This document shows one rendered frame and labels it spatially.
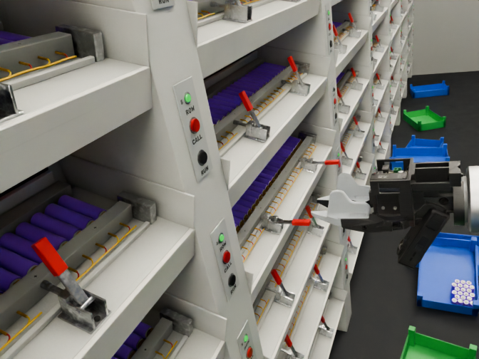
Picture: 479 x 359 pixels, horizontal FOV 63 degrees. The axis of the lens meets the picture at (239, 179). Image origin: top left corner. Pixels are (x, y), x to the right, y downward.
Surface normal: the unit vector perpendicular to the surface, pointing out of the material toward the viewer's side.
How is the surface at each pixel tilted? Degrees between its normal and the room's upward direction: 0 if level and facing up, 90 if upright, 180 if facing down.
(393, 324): 0
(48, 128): 105
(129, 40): 90
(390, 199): 90
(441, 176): 90
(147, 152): 90
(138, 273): 15
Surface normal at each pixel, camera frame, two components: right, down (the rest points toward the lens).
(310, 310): 0.07, -0.84
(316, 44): -0.41, 0.47
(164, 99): 0.90, 0.04
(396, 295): -0.18, -0.88
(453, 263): -0.29, -0.70
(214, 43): 0.91, 0.28
